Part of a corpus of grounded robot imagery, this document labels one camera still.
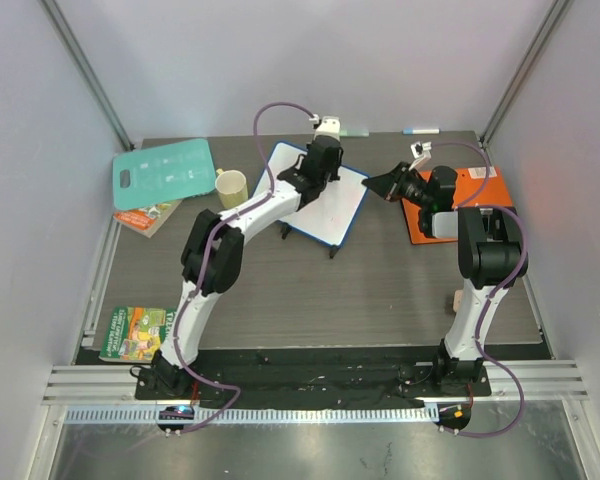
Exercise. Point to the white slotted cable duct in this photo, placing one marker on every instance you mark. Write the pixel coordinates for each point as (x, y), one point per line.
(179, 414)

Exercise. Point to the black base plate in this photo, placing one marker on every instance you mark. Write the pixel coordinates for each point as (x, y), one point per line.
(301, 377)

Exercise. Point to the yellow green mug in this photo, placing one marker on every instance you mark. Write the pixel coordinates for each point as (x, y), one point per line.
(231, 187)

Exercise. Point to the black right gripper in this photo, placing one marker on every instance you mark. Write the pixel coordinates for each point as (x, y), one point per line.
(396, 181)

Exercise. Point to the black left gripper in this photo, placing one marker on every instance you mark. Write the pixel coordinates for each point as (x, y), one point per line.
(332, 176)

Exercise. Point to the blue white marker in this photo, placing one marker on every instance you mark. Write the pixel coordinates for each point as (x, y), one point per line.
(421, 131)

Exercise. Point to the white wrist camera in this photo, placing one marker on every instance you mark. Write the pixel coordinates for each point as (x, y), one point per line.
(421, 152)
(328, 126)

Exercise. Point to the teal cutting board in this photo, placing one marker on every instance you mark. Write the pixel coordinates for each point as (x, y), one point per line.
(161, 174)

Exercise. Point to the orange clipboard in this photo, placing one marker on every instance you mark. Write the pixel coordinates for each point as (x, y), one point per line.
(468, 182)

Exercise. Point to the green cover book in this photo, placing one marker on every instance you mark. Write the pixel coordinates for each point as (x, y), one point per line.
(135, 334)

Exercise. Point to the blue framed whiteboard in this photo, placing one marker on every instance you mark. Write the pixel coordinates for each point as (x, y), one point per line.
(329, 218)

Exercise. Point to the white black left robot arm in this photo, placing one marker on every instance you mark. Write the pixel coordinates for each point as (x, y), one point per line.
(213, 253)

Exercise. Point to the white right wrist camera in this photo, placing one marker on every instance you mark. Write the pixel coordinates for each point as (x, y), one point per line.
(421, 152)

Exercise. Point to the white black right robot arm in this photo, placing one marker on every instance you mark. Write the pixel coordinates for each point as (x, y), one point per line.
(491, 250)

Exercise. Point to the orange cover book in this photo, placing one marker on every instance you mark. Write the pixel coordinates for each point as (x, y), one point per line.
(147, 220)

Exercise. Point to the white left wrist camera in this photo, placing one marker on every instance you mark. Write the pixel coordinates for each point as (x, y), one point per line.
(328, 126)

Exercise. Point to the black whiteboard stand foot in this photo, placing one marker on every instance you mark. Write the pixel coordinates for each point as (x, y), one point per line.
(285, 231)
(333, 251)

